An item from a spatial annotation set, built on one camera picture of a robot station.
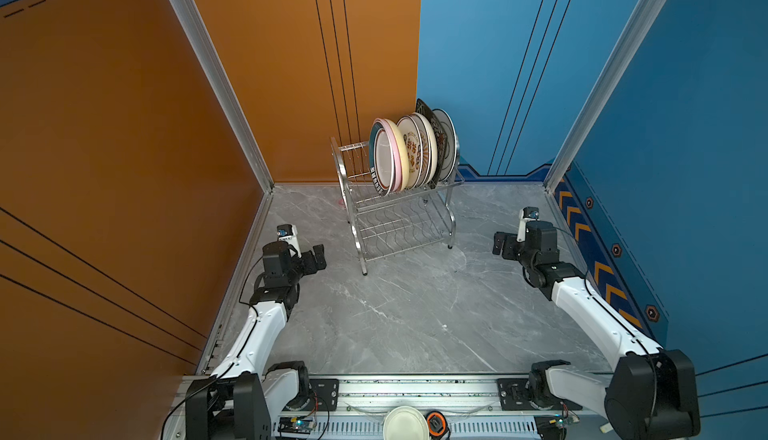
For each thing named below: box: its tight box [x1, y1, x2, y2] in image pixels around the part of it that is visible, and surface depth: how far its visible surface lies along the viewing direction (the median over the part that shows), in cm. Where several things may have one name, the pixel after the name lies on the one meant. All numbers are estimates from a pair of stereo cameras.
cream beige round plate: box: [414, 112, 438, 186], surface depth 74 cm
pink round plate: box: [374, 118, 401, 192], surface depth 71 cm
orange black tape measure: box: [426, 410, 451, 440], surface depth 68 cm
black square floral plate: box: [416, 98, 448, 189], surface depth 76 cm
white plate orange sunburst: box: [412, 114, 432, 188], surface depth 74 cm
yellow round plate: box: [384, 118, 410, 191], surface depth 72 cm
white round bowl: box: [383, 405, 429, 440], surface depth 70 cm
